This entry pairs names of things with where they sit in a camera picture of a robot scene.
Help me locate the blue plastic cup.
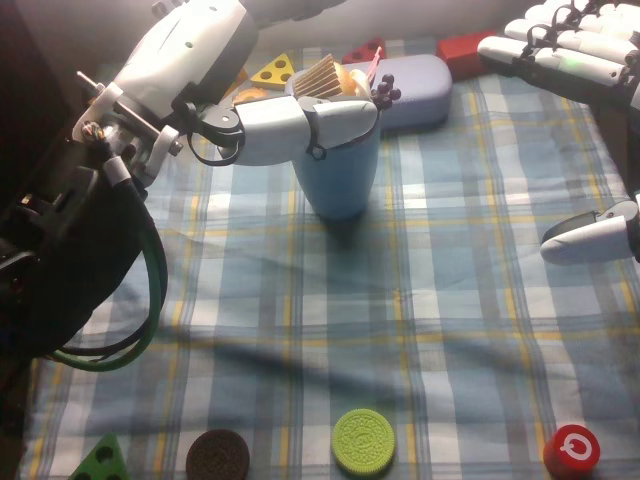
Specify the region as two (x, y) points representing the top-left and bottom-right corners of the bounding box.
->
(291, 109), (381, 222)

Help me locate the lavender oval case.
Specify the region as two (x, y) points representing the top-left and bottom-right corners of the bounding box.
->
(343, 53), (455, 133)

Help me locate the brown sandwich cookie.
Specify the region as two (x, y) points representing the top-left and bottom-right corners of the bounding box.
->
(185, 428), (251, 480)

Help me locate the green sandwich cookie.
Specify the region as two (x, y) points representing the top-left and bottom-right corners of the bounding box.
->
(331, 407), (398, 476)

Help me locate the red rectangular block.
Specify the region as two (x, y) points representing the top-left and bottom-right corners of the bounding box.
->
(436, 30), (499, 82)

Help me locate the red cylinder with white symbol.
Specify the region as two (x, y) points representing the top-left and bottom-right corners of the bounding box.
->
(543, 423), (602, 477)

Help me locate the green triangle block with holes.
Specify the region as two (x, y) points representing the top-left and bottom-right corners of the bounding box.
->
(67, 432), (132, 480)

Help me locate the yellow triangle block with holes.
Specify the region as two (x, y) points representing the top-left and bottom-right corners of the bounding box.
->
(249, 52), (295, 91)

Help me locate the blue plaid tablecloth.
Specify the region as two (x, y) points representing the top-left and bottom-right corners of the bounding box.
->
(19, 34), (640, 480)

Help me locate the green cable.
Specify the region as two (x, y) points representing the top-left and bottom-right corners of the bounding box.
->
(49, 199), (170, 374)

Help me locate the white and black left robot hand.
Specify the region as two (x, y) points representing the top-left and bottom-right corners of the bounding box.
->
(107, 0), (380, 169)

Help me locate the toy chocolate berry cupcake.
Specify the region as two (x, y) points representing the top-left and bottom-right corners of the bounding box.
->
(291, 45), (403, 112)

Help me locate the red triangle block with holes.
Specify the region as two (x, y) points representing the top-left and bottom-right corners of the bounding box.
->
(342, 37), (387, 65)

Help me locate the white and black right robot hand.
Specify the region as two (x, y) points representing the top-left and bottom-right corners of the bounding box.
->
(477, 0), (640, 266)

